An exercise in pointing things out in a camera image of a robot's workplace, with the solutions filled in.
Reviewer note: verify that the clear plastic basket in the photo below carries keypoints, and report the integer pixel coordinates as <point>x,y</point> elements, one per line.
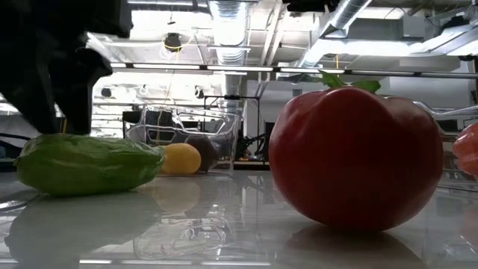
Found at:
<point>448,112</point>
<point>209,119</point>

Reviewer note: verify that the dark maroon fruit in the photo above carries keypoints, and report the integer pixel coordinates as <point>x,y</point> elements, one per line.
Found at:
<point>210,151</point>

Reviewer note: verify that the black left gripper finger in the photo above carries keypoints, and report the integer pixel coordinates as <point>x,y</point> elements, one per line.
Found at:
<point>33,108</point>
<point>76,101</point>

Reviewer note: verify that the silver ventilation duct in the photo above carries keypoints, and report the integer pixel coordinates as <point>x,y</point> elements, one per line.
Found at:
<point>343,15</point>
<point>229,30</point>

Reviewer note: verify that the red bell pepper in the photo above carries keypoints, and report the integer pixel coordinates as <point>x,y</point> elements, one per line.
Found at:
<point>467,149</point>

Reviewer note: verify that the horizontal overhead frame bar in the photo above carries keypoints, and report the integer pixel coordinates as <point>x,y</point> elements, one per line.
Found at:
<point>239,68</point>

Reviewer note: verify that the yellow lemon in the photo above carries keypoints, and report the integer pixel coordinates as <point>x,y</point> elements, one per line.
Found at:
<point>183,158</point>

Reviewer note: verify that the green squash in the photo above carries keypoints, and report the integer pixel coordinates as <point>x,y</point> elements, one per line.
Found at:
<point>86,166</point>

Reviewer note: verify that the black overhead camera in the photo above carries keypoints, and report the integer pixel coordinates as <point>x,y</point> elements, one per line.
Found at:
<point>172,42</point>

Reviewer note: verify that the red tomato green stem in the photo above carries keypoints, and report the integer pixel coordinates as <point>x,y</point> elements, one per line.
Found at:
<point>354,157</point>

